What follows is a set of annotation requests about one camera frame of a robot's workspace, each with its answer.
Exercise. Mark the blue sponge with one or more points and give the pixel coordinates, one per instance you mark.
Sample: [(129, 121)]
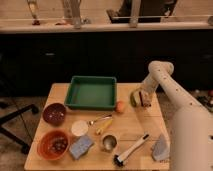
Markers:
[(81, 146)]

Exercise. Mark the dark red bowl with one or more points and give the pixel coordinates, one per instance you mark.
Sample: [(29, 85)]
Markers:
[(54, 114)]

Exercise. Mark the green cucumber toy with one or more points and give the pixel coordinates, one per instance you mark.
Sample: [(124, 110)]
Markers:
[(134, 98)]

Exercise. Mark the grey folded cloth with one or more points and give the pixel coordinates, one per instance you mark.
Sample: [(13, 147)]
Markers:
[(161, 149)]

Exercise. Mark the black office chair base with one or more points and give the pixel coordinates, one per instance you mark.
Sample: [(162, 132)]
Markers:
[(24, 146)]

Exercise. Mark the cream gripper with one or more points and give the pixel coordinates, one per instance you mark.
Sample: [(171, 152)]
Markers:
[(148, 97)]

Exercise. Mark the orange bowl with contents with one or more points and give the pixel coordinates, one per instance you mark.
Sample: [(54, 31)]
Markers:
[(53, 145)]

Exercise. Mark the orange ball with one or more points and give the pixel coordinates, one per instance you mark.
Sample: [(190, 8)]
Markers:
[(120, 107)]

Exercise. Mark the yellow banana toy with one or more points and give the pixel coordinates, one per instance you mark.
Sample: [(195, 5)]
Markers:
[(104, 127)]

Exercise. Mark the white handled dish brush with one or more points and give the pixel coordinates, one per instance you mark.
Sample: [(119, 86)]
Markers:
[(119, 159)]

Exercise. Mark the metal cup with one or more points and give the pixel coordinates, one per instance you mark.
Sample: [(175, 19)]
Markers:
[(109, 142)]

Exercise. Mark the green plastic tray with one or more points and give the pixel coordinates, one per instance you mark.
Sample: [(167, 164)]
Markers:
[(92, 93)]

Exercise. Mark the wooden table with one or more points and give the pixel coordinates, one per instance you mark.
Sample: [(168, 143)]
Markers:
[(127, 127)]

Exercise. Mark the metal spoon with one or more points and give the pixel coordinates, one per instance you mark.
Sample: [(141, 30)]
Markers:
[(92, 122)]

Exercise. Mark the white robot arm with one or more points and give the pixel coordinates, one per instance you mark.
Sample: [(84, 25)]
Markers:
[(191, 147)]

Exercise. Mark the white round lid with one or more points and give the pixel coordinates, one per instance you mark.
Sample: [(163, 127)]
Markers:
[(79, 128)]

